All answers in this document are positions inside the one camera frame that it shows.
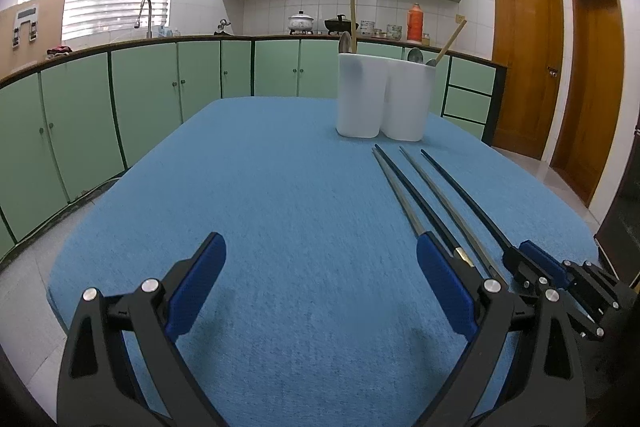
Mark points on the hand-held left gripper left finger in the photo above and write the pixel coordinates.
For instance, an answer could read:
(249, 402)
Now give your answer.
(197, 287)

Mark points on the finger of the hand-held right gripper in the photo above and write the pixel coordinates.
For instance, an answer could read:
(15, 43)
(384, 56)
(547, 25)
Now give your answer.
(597, 297)
(545, 262)

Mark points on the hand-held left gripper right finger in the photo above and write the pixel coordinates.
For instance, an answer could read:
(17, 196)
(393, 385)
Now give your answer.
(445, 287)

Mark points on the grey metal chopstick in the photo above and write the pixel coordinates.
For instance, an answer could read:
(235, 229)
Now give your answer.
(445, 202)
(397, 192)

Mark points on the plain black chopstick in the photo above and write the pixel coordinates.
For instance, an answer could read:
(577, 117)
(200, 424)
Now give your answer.
(465, 192)

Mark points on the black chopstick with gold band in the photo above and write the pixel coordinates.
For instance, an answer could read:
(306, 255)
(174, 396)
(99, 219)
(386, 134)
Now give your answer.
(415, 194)

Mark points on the white two-compartment utensil holder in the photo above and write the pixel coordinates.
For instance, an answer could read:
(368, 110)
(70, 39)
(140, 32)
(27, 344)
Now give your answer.
(380, 97)

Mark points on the light wooden chopstick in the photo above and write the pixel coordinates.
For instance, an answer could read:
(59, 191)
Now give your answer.
(353, 17)
(450, 42)

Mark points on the large silver spoon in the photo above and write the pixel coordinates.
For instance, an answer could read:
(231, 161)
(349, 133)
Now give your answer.
(345, 44)

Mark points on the blue tablecloth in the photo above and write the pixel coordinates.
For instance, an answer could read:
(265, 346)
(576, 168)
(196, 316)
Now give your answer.
(300, 207)

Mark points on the green drawer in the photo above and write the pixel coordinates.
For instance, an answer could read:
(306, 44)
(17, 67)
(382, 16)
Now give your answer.
(471, 76)
(467, 104)
(467, 129)

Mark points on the plain wooden door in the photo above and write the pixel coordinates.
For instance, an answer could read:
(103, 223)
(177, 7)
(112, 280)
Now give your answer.
(590, 92)

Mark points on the row of green base cabinets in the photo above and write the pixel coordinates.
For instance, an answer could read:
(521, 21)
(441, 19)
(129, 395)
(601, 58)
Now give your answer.
(145, 107)

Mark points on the bottles beside sink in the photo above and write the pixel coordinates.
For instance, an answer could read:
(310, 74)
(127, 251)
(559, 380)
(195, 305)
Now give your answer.
(169, 32)

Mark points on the patterned bowl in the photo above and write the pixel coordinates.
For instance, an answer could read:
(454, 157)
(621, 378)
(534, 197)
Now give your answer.
(394, 32)

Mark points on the small metal kettle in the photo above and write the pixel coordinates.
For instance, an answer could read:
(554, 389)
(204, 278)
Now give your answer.
(223, 28)

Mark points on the orange thermos flask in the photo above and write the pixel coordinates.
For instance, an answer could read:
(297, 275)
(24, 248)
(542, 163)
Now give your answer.
(415, 24)

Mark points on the stack of bowls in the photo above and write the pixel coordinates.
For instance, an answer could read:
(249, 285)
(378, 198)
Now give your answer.
(367, 28)

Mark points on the pile of dish cloths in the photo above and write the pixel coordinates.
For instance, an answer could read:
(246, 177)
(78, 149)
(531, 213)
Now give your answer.
(59, 51)

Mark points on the silver kitchen faucet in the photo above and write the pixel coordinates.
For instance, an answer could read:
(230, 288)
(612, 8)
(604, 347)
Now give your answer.
(146, 14)

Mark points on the black wok with lid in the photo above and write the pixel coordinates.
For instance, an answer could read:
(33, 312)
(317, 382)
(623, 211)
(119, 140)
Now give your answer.
(337, 25)

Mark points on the white cooking pot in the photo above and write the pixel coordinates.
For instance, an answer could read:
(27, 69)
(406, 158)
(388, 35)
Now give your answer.
(301, 23)

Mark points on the brown cardboard box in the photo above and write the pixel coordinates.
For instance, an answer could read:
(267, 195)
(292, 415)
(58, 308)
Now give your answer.
(45, 37)

